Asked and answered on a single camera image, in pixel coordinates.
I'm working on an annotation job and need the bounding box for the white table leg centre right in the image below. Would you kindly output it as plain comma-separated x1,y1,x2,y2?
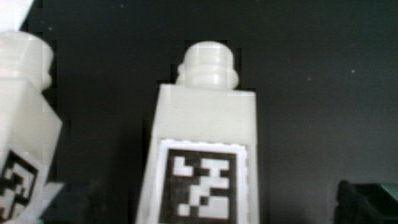
0,31,62,224

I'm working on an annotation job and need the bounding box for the white table leg with tag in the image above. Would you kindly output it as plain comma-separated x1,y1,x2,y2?
135,41,260,224

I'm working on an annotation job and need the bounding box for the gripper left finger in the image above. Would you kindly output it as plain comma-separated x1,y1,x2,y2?
23,182,101,224

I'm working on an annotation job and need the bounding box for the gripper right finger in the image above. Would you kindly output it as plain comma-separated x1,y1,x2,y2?
336,181,398,224

